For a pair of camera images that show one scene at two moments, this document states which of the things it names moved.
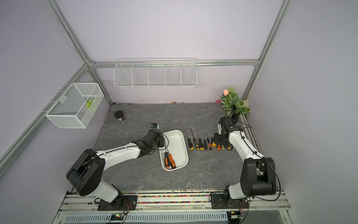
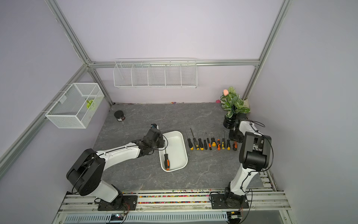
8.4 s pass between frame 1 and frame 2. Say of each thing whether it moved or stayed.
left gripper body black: stayed
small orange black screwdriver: stayed
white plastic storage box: stayed
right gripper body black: moved
